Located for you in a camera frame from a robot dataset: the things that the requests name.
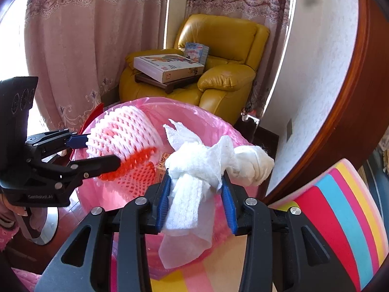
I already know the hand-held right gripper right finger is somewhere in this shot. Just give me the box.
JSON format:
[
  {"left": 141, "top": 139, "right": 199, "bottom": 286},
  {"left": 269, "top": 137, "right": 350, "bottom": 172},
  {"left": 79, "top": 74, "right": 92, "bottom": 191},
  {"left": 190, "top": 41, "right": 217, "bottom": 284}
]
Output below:
[{"left": 220, "top": 170, "right": 357, "bottom": 292}]

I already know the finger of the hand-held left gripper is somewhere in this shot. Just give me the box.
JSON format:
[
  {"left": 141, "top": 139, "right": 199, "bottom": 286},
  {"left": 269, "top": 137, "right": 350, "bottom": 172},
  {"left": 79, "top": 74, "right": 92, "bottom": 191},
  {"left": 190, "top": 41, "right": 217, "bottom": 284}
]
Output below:
[
  {"left": 26, "top": 129, "right": 88, "bottom": 159},
  {"left": 30, "top": 155, "right": 121, "bottom": 189}
]

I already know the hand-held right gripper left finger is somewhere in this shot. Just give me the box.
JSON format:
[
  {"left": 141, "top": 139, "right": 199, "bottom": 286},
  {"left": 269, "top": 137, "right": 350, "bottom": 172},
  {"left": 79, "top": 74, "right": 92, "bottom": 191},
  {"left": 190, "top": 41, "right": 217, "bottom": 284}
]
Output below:
[{"left": 35, "top": 175, "right": 172, "bottom": 292}]

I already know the white paper towel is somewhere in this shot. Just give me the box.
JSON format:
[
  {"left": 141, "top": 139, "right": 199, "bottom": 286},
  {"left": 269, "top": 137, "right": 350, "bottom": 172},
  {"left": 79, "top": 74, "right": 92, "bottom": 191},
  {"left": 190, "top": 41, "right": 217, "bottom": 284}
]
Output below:
[{"left": 158, "top": 119, "right": 275, "bottom": 269}]

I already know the white and orange foam net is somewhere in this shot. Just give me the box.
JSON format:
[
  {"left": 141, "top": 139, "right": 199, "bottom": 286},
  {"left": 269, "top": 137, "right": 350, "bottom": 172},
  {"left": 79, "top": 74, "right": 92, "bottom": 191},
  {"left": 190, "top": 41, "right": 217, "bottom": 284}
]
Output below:
[{"left": 87, "top": 105, "right": 163, "bottom": 197}]

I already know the pink plastic bin bag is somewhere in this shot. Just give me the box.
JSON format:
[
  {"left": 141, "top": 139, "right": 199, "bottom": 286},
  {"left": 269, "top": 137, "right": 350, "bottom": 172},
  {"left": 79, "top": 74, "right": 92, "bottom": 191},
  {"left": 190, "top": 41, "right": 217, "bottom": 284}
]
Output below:
[{"left": 70, "top": 97, "right": 259, "bottom": 280}]

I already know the person's left hand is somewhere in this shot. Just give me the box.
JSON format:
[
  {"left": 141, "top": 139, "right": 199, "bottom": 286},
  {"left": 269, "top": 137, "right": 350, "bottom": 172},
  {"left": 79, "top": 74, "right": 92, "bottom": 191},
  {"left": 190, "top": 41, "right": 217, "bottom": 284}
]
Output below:
[{"left": 0, "top": 193, "right": 31, "bottom": 228}]

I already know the round metal disc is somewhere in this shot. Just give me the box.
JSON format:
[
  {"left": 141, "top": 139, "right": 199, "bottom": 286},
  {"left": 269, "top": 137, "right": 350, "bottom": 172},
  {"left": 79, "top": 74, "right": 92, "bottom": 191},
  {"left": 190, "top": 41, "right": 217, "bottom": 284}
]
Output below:
[{"left": 27, "top": 207, "right": 60, "bottom": 246}]

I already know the small dark wooden table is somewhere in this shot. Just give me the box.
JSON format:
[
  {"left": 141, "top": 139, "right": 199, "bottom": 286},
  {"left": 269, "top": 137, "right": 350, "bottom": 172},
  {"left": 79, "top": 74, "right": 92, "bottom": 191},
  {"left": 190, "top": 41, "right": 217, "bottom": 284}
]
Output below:
[{"left": 134, "top": 71, "right": 203, "bottom": 94}]

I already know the colourful striped cloth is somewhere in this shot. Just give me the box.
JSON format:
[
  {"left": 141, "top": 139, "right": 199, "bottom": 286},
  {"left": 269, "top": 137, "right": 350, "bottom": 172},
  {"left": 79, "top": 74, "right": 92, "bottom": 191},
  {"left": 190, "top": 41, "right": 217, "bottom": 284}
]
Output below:
[{"left": 109, "top": 158, "right": 383, "bottom": 292}]

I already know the white flat box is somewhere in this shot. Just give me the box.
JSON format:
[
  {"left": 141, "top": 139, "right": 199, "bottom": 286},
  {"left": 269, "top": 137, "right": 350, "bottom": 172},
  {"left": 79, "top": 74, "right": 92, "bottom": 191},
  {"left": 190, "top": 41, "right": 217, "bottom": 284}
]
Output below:
[{"left": 133, "top": 54, "right": 205, "bottom": 83}]

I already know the person's pink quilted clothing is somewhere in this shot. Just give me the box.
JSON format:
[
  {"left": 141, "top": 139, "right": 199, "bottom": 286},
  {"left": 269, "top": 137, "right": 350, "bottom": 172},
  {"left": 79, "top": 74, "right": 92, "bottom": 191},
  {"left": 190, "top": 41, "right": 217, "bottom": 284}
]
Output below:
[{"left": 0, "top": 228, "right": 43, "bottom": 292}]

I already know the small blue box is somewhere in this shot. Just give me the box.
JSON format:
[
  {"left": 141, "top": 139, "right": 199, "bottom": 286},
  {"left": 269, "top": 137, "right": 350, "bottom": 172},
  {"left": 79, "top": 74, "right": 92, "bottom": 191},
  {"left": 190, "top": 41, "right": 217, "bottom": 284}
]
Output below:
[{"left": 184, "top": 42, "right": 210, "bottom": 65}]

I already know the brown wooden door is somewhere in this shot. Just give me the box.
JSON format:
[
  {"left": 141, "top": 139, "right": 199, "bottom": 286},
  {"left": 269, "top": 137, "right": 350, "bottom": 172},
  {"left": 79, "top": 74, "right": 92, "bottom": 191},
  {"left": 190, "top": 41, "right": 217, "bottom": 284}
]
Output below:
[{"left": 263, "top": 0, "right": 389, "bottom": 206}]

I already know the yellow leather armchair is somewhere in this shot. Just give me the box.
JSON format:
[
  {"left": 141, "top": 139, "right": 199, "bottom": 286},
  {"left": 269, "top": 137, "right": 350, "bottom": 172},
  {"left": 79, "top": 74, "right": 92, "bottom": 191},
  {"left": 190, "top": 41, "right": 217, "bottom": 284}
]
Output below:
[{"left": 118, "top": 14, "right": 270, "bottom": 127}]

